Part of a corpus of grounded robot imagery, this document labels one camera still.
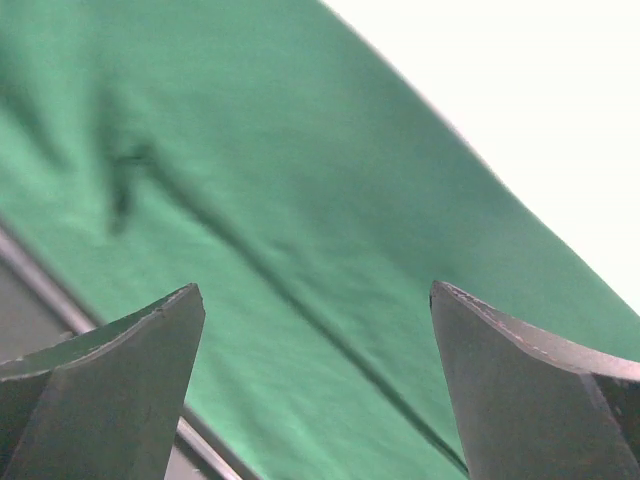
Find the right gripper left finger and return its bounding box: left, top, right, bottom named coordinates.
left=1, top=284, right=205, bottom=479

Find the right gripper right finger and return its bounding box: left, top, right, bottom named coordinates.
left=430, top=282, right=639, bottom=480

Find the dark green t-shirt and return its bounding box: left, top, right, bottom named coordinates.
left=1, top=1, right=639, bottom=479

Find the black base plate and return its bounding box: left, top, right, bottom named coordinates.
left=0, top=259, right=261, bottom=480

